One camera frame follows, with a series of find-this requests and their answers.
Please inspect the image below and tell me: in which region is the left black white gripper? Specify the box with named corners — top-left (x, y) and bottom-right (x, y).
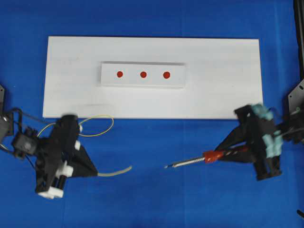
top-left (35, 114), bottom-right (98, 199)

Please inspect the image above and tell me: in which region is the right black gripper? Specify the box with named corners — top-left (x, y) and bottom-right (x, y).
top-left (215, 104), bottom-right (283, 181)

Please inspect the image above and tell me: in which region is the red handled soldering iron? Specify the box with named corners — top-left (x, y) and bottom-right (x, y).
top-left (164, 146), bottom-right (249, 169)

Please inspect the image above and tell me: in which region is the yellow solder wire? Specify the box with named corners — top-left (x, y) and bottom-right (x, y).
top-left (37, 115), bottom-right (133, 178)

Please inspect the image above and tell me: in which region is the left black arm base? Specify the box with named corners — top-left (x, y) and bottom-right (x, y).
top-left (0, 85), bottom-right (5, 114)

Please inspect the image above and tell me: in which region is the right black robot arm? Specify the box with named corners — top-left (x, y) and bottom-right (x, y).
top-left (216, 104), bottom-right (304, 181)

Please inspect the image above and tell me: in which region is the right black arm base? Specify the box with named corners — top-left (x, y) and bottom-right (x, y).
top-left (287, 0), bottom-right (304, 112)

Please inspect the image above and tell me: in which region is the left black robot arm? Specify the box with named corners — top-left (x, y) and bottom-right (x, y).
top-left (1, 114), bottom-right (98, 199)

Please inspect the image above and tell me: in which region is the black object bottom right edge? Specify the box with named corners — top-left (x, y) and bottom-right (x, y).
top-left (296, 209), bottom-right (304, 219)

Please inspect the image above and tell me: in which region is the large white foam board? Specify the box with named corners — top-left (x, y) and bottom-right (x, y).
top-left (43, 37), bottom-right (263, 119)

